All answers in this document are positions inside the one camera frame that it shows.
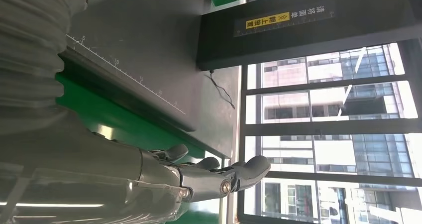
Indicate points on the building outside window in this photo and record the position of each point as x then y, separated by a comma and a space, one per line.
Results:
333, 153

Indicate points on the yellow and black label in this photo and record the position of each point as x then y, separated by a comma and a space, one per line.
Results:
267, 20

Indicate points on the black inbound scanner machine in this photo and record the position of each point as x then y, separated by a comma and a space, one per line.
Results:
148, 44

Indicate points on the green conveyor belt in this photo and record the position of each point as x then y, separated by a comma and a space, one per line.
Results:
99, 117

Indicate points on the dark window frame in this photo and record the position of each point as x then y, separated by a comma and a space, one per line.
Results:
329, 127

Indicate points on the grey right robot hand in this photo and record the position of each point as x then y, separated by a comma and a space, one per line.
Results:
82, 169

